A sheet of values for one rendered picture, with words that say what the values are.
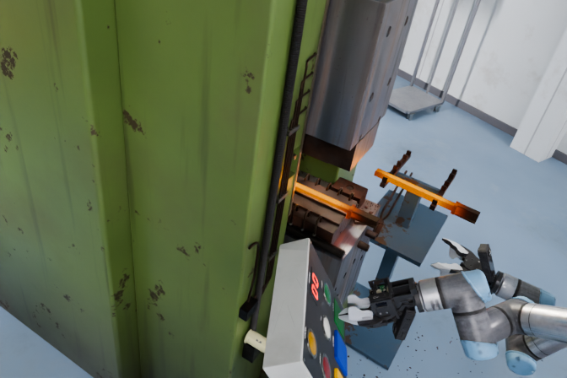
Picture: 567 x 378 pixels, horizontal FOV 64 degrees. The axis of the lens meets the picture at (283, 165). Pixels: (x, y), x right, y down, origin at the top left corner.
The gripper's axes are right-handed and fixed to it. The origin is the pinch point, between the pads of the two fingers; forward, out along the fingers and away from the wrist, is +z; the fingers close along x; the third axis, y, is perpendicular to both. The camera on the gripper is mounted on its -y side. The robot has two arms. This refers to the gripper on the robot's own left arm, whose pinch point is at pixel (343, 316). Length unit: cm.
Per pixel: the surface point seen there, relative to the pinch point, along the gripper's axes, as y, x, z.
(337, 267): -11.3, -29.9, 5.2
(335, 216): -1.2, -43.1, 2.6
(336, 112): 40, -33, -12
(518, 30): -94, -373, -151
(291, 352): 22.5, 24.8, 3.5
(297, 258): 22.5, -0.2, 4.1
